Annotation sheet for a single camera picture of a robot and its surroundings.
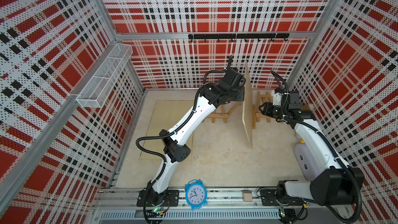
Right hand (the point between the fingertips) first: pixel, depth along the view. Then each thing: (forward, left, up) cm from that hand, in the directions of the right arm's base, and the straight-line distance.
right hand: (264, 108), depth 81 cm
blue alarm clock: (-37, +36, -19) cm, 55 cm away
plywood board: (+2, +8, -3) cm, 8 cm away
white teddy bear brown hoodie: (+9, -33, -13) cm, 36 cm away
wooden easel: (+9, +19, -20) cm, 29 cm away
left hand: (+1, +13, +11) cm, 17 cm away
